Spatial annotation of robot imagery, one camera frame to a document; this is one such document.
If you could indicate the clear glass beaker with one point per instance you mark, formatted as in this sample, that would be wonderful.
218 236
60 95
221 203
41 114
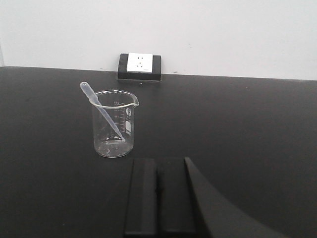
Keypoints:
120 105

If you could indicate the white socket on black base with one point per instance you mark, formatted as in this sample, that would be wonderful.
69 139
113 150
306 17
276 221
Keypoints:
139 66

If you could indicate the transparent plastic pipette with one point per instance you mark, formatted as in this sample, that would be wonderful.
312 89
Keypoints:
90 94

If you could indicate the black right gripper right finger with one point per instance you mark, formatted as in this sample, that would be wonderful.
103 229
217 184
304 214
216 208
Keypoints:
216 216

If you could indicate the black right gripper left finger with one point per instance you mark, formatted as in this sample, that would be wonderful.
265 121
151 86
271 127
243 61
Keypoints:
142 205

